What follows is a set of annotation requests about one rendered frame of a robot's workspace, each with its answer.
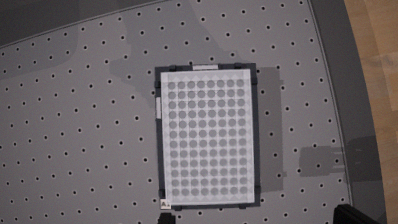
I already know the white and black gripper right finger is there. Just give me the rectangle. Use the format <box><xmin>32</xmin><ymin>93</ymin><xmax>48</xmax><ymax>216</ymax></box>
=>
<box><xmin>333</xmin><ymin>204</ymin><xmax>380</xmax><ymax>224</ymax></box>

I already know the white well plate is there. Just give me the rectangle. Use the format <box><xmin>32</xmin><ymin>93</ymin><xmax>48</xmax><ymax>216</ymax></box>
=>
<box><xmin>161</xmin><ymin>69</ymin><xmax>254</xmax><ymax>205</ymax></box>

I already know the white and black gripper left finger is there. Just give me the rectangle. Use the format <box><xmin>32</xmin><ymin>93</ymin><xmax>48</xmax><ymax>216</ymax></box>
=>
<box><xmin>157</xmin><ymin>213</ymin><xmax>176</xmax><ymax>224</ymax></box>

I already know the grey base plate with hole grid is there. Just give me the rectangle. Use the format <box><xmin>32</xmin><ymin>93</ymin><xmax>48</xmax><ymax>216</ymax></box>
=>
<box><xmin>0</xmin><ymin>0</ymin><xmax>353</xmax><ymax>224</ymax></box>

